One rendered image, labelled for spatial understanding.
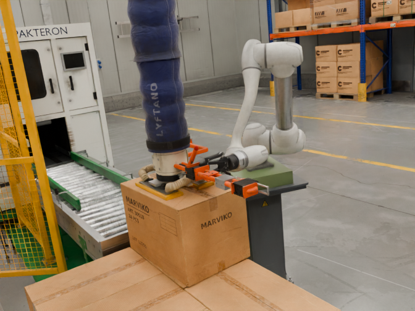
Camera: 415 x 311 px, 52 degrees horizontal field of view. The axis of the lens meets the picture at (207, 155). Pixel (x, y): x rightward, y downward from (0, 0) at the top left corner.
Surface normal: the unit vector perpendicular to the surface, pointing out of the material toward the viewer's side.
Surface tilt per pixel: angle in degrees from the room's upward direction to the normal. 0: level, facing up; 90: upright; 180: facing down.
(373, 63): 89
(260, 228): 90
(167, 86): 76
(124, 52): 90
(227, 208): 90
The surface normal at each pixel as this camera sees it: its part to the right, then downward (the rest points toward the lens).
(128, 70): 0.59, 0.15
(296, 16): -0.84, 0.23
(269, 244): 0.29, 0.22
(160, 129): -0.07, 0.01
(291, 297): -0.11, -0.96
